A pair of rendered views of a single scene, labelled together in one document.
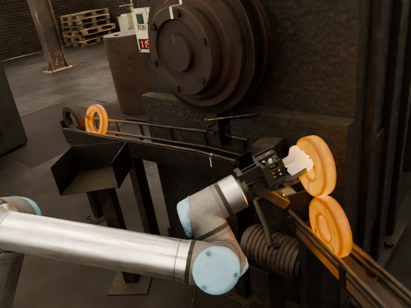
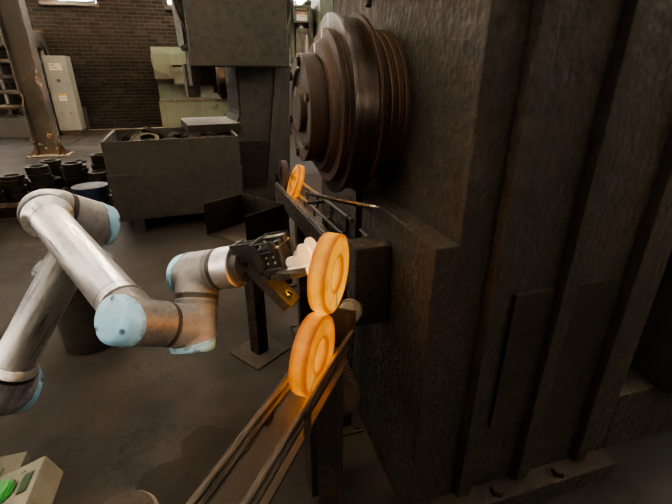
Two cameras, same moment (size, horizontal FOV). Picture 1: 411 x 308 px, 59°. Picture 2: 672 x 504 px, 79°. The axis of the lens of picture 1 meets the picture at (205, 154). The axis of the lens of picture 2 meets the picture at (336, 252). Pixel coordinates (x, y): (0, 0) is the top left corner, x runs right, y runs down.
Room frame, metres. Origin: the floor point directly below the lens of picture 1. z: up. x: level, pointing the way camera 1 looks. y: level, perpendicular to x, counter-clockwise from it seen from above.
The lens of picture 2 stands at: (0.19, -0.63, 1.20)
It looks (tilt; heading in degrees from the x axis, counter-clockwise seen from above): 24 degrees down; 29
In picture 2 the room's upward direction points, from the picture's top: straight up
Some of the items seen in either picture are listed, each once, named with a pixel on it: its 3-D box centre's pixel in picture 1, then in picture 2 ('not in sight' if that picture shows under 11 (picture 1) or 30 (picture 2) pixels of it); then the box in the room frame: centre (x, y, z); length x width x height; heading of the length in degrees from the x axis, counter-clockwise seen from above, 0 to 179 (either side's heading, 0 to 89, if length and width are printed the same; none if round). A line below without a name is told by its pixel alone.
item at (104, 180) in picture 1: (111, 222); (250, 282); (1.40, 0.48, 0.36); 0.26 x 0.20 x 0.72; 81
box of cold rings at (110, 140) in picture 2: not in sight; (178, 172); (2.70, 2.40, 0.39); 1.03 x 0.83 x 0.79; 140
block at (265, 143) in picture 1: (270, 170); (368, 281); (1.11, -0.22, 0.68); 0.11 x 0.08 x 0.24; 136
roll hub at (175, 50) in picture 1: (181, 52); (305, 109); (1.19, 0.03, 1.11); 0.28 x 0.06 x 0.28; 46
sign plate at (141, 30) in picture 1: (156, 30); not in sight; (1.58, 0.13, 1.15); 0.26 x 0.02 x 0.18; 46
